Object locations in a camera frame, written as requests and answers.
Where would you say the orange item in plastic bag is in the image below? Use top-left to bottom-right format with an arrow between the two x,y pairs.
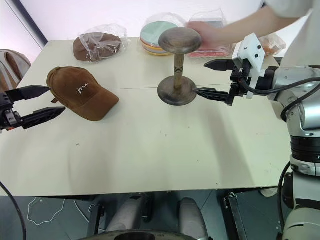
258,33 -> 287,56

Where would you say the thin white floor cable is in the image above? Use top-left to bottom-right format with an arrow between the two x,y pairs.
26,195 -> 66,228

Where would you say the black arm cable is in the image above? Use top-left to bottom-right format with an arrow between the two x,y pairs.
0,180 -> 28,240
238,74 -> 320,123

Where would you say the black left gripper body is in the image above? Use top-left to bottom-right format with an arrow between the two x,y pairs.
0,91 -> 25,131

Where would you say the brown cap in plastic bag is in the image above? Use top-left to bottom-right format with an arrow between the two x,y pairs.
72,23 -> 130,63

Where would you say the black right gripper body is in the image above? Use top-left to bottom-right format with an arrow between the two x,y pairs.
230,59 -> 252,98

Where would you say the person's bare hand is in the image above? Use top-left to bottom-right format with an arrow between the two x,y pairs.
186,20 -> 226,50

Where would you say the black robot body cable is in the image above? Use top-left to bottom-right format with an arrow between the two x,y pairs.
276,161 -> 295,235

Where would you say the red cloth in plastic bag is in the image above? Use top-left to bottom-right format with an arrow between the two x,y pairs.
186,9 -> 234,59

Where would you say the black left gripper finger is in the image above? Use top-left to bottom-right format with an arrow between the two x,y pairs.
5,85 -> 51,103
20,106 -> 67,130

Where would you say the black table leg bracket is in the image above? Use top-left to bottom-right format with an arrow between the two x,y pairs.
87,202 -> 105,236
223,191 -> 245,240

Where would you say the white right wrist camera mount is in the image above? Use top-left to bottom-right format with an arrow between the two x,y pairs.
232,32 -> 267,100

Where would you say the dark round robot waist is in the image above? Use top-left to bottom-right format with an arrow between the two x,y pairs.
81,227 -> 198,240

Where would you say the dark wooden hat stand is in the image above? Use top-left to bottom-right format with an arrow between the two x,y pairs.
157,26 -> 203,107

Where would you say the brown padded chair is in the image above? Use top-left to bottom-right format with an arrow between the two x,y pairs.
0,49 -> 32,92

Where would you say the bagged stack of coloured hats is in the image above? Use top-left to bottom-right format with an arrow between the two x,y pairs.
139,13 -> 181,57

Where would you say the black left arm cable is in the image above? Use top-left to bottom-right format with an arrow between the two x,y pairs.
0,180 -> 28,240

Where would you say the grey robot leg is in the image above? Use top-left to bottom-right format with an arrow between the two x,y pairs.
106,196 -> 151,234
176,196 -> 209,240

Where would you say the dark window frame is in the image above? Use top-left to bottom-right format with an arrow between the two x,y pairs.
4,0 -> 49,45

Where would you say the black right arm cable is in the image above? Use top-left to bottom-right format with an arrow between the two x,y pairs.
238,74 -> 320,123

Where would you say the brown baseball cap white embroidery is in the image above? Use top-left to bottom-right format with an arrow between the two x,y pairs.
46,66 -> 120,123

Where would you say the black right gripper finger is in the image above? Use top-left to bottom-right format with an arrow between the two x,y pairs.
194,87 -> 237,107
203,58 -> 236,72

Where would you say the person's white shirt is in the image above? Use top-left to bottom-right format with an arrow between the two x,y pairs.
264,0 -> 320,69

